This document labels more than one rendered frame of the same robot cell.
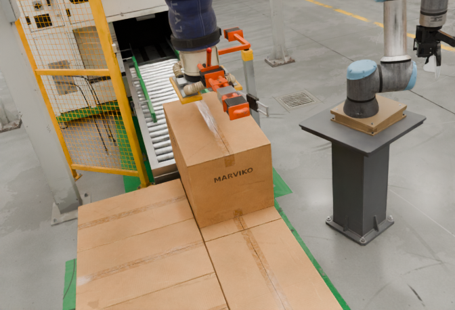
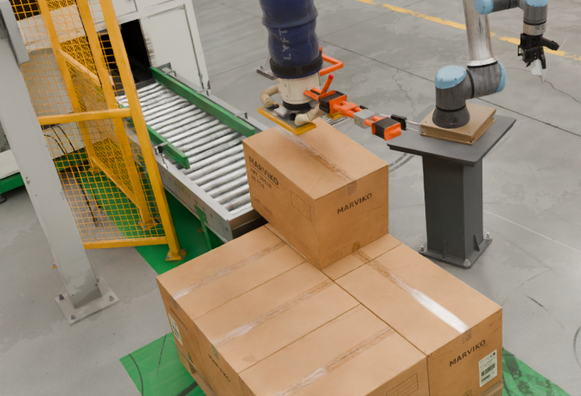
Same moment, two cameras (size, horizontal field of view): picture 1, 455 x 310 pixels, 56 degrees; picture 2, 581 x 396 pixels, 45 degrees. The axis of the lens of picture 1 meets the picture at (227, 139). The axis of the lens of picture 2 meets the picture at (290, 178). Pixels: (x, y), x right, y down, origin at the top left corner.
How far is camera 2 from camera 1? 1.35 m
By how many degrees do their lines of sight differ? 14
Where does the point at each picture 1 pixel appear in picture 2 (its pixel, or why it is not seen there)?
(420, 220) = (518, 233)
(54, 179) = (68, 261)
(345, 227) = (444, 252)
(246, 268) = (392, 293)
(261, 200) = (377, 228)
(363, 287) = not seen: hidden behind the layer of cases
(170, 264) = (309, 308)
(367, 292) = not seen: hidden behind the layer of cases
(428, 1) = (532, 12)
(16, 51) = (24, 99)
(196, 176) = (322, 209)
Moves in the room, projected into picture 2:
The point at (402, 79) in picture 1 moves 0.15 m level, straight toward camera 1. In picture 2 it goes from (493, 82) to (498, 95)
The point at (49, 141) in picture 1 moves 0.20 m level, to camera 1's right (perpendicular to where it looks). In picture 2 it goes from (63, 210) to (100, 199)
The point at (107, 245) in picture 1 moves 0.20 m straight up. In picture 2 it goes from (224, 305) to (215, 269)
